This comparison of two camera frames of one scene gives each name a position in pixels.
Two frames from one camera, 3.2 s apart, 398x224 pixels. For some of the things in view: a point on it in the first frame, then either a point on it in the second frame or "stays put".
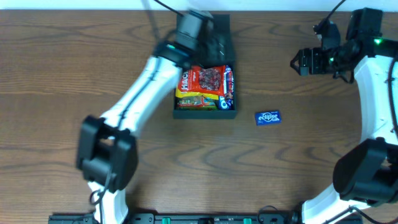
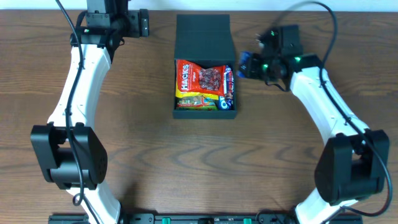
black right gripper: [305, 61] → [252, 66]
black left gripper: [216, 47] → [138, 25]
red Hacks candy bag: [197, 78] stays put
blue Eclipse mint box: [268, 117] → [244, 57]
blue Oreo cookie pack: [224, 104] stays put
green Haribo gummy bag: [198, 102] stays put
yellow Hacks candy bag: [180, 93] stays put
